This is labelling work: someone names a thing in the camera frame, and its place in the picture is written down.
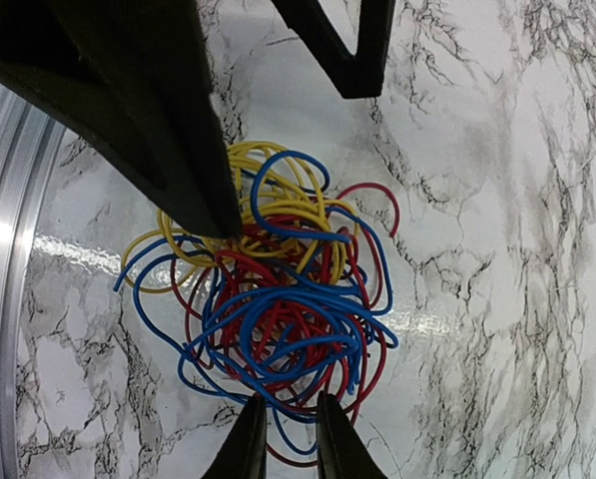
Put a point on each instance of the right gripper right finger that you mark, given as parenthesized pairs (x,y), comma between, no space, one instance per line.
(340,452)

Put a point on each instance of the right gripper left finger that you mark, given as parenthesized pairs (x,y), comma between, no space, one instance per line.
(244,452)

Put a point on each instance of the aluminium front frame rail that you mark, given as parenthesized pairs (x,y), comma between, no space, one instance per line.
(29,141)

